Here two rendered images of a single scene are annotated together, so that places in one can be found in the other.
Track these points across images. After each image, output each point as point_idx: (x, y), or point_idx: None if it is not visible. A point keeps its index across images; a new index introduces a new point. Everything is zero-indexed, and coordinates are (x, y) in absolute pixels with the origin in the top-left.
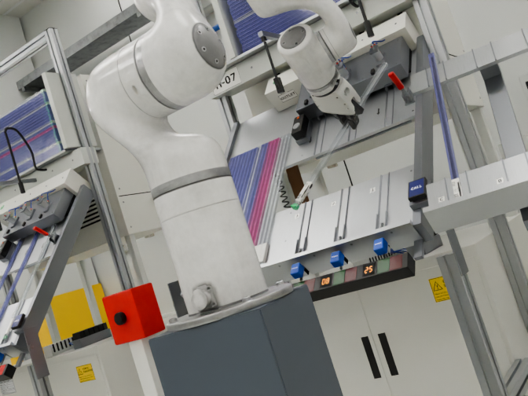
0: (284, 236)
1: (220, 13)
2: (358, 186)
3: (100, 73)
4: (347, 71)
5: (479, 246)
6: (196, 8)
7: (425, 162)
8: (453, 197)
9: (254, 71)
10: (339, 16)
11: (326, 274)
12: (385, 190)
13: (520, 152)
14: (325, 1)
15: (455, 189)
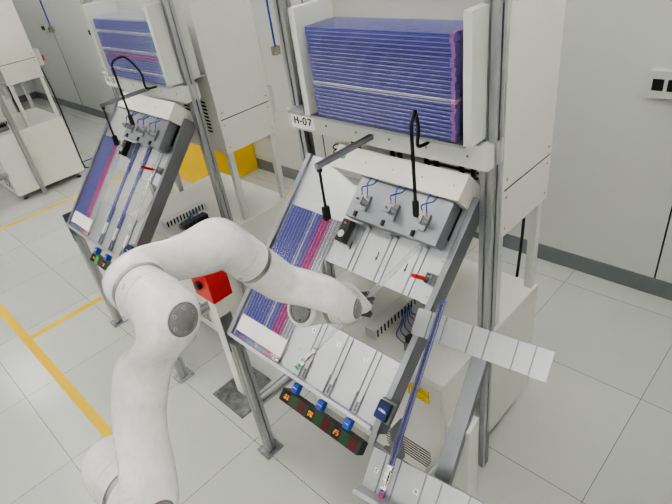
0: (300, 343)
1: (301, 67)
2: (359, 345)
3: (85, 481)
4: (395, 211)
5: (449, 383)
6: (155, 466)
7: (408, 367)
8: (383, 476)
9: (327, 131)
10: (342, 314)
11: (312, 408)
12: (372, 370)
13: (454, 452)
14: (329, 307)
15: (385, 476)
